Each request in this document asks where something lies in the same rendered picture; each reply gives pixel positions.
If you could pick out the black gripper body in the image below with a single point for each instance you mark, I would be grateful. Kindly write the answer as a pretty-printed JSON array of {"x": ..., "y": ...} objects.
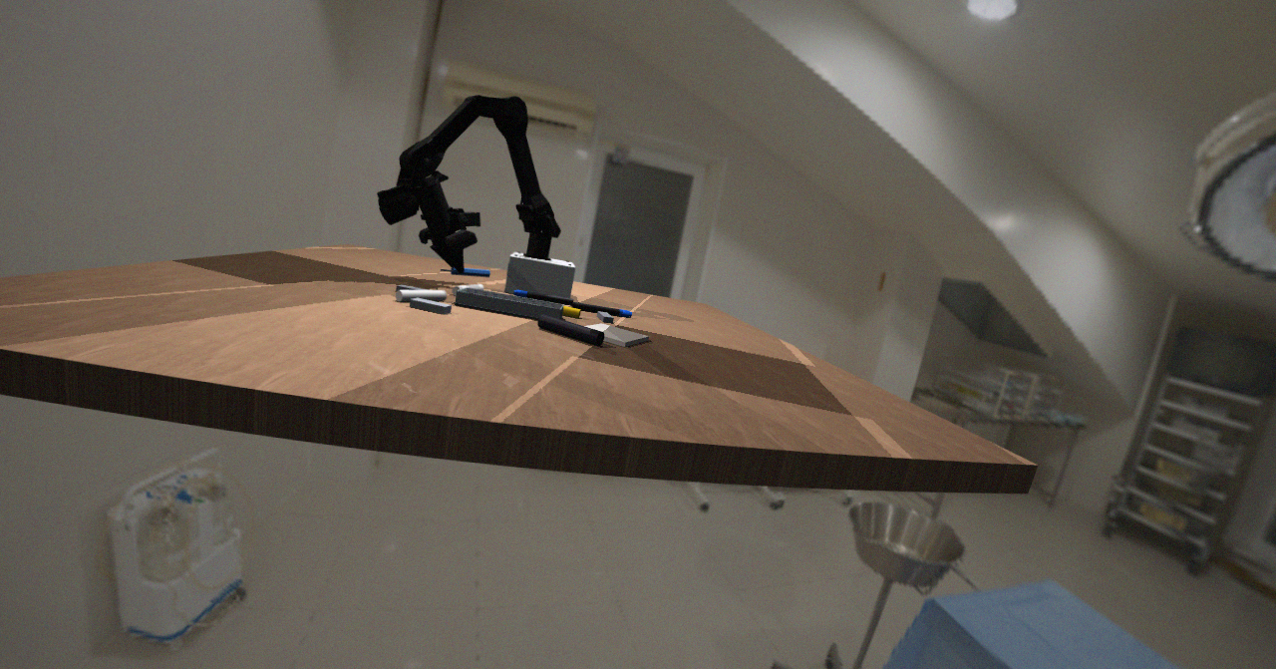
[{"x": 442, "y": 230}]

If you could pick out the grey keyboard with white letter keys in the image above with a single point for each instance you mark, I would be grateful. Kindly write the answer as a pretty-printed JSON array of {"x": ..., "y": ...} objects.
[{"x": 507, "y": 304}]

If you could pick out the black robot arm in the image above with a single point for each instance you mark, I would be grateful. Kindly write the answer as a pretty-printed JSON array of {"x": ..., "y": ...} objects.
[{"x": 415, "y": 188}]

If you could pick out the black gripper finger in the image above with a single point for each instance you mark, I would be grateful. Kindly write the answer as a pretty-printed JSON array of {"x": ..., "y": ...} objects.
[
  {"x": 456, "y": 259},
  {"x": 437, "y": 249}
]

